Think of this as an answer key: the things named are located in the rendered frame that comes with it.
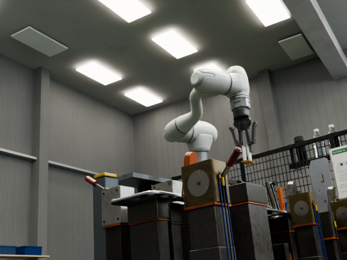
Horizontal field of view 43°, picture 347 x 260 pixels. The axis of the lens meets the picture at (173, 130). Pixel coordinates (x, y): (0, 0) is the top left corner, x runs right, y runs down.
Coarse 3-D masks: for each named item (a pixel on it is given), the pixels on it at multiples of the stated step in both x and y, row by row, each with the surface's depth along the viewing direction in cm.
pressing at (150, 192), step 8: (144, 192) 121; (152, 192) 120; (160, 192) 121; (168, 192) 124; (112, 200) 129; (120, 200) 126; (128, 200) 133; (136, 200) 134; (168, 200) 136; (176, 200) 138; (272, 216) 190; (280, 216) 192
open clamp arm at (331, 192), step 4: (328, 188) 200; (332, 188) 199; (328, 192) 199; (332, 192) 198; (328, 196) 199; (332, 196) 198; (328, 200) 198; (332, 200) 197; (328, 204) 198; (328, 208) 198
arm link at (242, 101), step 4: (236, 96) 199; (240, 96) 198; (244, 96) 199; (248, 96) 201; (232, 100) 200; (236, 100) 198; (240, 100) 198; (244, 100) 198; (248, 100) 200; (232, 104) 200; (236, 104) 198; (240, 104) 197; (244, 104) 197; (248, 104) 199; (232, 108) 200; (236, 108) 199; (248, 108) 201
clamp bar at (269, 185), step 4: (268, 184) 226; (272, 184) 226; (268, 188) 225; (272, 188) 227; (268, 192) 225; (272, 192) 226; (272, 196) 223; (272, 200) 222; (276, 200) 224; (272, 204) 222; (276, 204) 224
